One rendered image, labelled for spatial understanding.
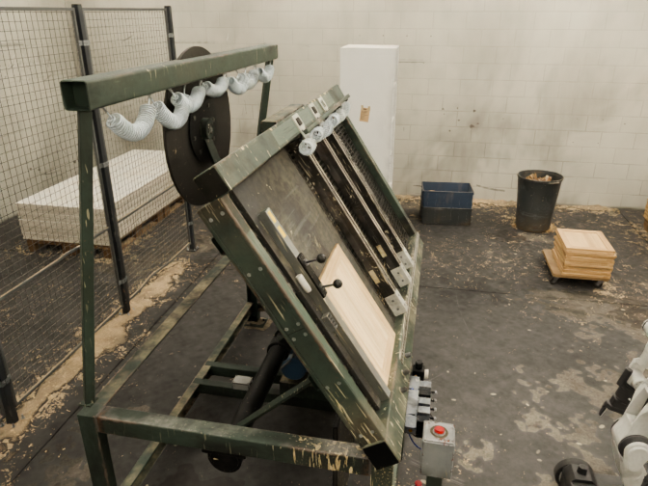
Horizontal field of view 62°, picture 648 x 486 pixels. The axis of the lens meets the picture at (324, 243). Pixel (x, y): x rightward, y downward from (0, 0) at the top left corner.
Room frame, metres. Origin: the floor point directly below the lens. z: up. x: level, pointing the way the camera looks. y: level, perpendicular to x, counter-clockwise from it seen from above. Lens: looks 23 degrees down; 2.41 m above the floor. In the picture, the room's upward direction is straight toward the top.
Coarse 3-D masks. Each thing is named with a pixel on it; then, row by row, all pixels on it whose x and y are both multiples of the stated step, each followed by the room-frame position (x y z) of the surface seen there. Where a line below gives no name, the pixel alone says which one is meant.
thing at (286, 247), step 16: (272, 224) 1.95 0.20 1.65; (288, 240) 1.97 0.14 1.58; (288, 256) 1.94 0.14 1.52; (304, 272) 1.93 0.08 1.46; (320, 304) 1.92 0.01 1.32; (336, 320) 1.90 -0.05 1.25; (352, 336) 1.92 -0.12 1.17; (352, 352) 1.89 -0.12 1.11; (368, 368) 1.87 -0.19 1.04; (384, 384) 1.90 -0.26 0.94
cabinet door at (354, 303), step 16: (336, 256) 2.32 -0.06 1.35; (336, 272) 2.22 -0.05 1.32; (352, 272) 2.37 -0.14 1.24; (336, 288) 2.12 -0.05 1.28; (352, 288) 2.26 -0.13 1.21; (336, 304) 2.02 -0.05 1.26; (352, 304) 2.16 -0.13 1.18; (368, 304) 2.32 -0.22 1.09; (352, 320) 2.06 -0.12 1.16; (368, 320) 2.21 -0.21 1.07; (384, 320) 2.35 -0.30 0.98; (368, 336) 2.11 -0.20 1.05; (384, 336) 2.25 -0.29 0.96; (368, 352) 2.00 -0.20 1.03; (384, 352) 2.14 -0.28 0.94; (384, 368) 2.03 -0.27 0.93
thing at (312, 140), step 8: (344, 96) 3.13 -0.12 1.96; (336, 104) 2.86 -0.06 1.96; (328, 112) 2.65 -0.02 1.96; (336, 112) 3.02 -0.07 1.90; (344, 112) 3.15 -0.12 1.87; (320, 120) 2.47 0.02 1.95; (328, 120) 2.90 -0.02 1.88; (312, 128) 2.30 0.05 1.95; (320, 128) 2.56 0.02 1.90; (312, 136) 2.51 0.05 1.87; (320, 136) 2.59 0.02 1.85; (304, 144) 2.28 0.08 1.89; (312, 144) 2.35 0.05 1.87; (304, 152) 2.35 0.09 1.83
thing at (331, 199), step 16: (304, 128) 2.70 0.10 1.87; (304, 160) 2.65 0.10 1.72; (320, 176) 2.64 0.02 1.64; (320, 192) 2.64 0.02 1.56; (336, 192) 2.67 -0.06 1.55; (336, 208) 2.62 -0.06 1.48; (352, 224) 2.60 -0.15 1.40; (352, 240) 2.60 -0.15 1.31; (368, 256) 2.58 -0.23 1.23; (384, 272) 2.61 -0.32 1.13; (384, 288) 2.57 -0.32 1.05; (400, 304) 2.55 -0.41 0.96
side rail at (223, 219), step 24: (216, 216) 1.74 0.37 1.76; (240, 216) 1.76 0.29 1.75; (216, 240) 1.74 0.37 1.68; (240, 240) 1.72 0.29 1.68; (240, 264) 1.72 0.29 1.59; (264, 264) 1.70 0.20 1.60; (264, 288) 1.71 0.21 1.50; (288, 288) 1.72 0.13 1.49; (288, 312) 1.69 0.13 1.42; (288, 336) 1.69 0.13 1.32; (312, 336) 1.67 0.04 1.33; (312, 360) 1.67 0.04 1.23; (336, 360) 1.68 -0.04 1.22; (336, 384) 1.65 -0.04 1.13; (336, 408) 1.65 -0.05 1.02; (360, 408) 1.63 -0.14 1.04; (360, 432) 1.63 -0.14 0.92; (384, 432) 1.64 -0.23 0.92
